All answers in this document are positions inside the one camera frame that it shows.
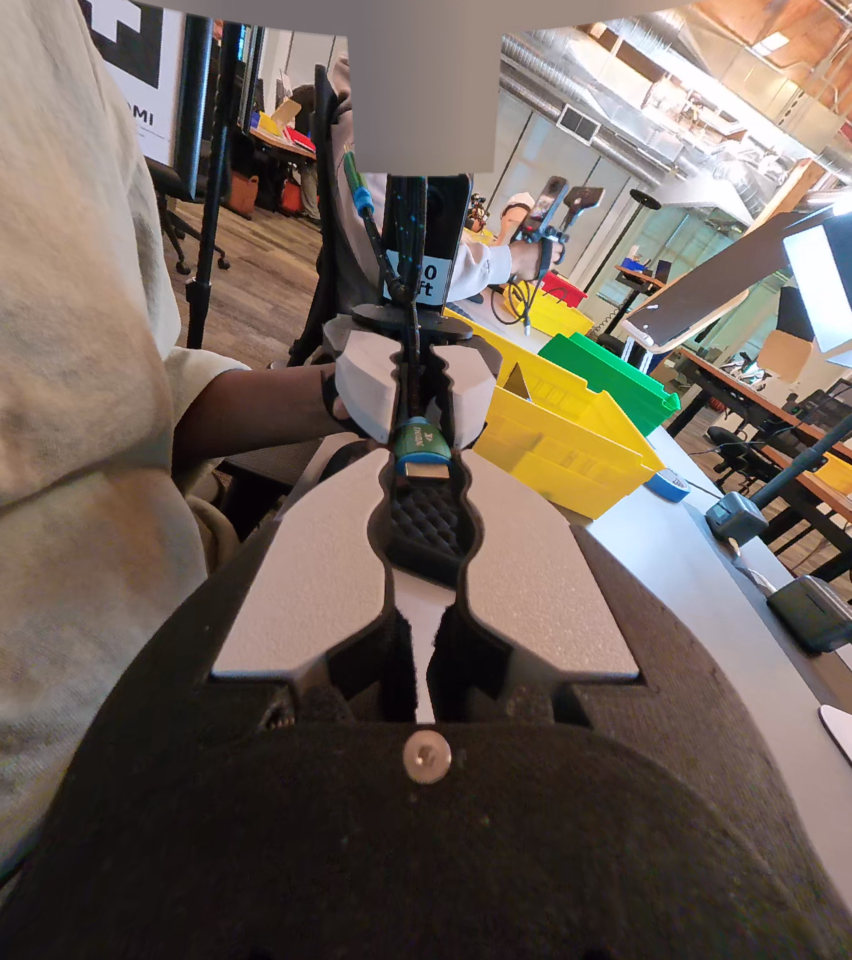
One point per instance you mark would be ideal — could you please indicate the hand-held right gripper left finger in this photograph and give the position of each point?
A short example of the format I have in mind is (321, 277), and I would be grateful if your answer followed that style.
(306, 600)

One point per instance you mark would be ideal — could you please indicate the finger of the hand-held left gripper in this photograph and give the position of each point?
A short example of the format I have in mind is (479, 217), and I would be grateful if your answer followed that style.
(366, 382)
(471, 390)

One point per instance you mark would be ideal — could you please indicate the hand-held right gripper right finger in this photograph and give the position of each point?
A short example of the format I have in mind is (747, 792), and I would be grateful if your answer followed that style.
(546, 600)

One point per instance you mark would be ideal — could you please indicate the another person's forearm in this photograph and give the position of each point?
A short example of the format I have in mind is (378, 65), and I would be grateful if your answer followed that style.
(478, 274)

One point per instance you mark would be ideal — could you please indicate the person's left forearm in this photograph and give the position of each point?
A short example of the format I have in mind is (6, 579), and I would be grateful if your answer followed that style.
(230, 412)

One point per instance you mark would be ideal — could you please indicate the person's left hand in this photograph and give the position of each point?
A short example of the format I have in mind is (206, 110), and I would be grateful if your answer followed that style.
(313, 405)

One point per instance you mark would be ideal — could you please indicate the yellow plastic bin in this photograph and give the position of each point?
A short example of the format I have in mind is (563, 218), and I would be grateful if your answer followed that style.
(561, 321)
(546, 450)

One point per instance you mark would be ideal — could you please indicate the green plastic bin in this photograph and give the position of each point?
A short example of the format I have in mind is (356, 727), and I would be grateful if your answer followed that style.
(606, 375)

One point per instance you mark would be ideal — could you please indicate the red plastic bin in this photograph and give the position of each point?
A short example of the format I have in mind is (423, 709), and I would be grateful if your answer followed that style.
(564, 289)

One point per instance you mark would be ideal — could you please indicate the black mesh wrist rest pad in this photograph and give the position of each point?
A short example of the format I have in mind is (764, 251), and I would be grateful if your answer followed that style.
(426, 529)

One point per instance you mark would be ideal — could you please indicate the blue tape roll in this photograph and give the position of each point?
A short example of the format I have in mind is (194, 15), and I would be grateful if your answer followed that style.
(666, 487)

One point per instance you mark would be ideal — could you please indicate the orange bag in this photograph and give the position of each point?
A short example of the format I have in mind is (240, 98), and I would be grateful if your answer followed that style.
(239, 196)

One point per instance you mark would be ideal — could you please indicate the black desk clamp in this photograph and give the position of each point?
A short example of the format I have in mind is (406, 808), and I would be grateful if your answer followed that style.
(733, 517)

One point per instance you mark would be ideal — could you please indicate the black tripod stand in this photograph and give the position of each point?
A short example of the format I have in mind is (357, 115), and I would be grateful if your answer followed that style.
(217, 150)

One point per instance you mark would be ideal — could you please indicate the black power adapter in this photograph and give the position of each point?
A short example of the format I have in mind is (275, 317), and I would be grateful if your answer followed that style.
(816, 615)

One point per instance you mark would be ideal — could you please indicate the white banner black squares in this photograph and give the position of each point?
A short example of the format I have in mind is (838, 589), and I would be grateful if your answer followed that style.
(163, 112)

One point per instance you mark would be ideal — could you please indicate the wooden background table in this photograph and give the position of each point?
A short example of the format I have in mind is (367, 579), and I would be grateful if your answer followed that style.
(786, 415)

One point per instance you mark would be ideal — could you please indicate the cardboard box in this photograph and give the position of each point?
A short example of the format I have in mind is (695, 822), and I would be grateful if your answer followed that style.
(782, 356)

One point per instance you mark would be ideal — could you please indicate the black stand pole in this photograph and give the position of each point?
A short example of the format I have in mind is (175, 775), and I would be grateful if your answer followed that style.
(823, 447)

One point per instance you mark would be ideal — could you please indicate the silver ventilation duct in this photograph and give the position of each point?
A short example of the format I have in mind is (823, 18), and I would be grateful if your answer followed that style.
(621, 82)

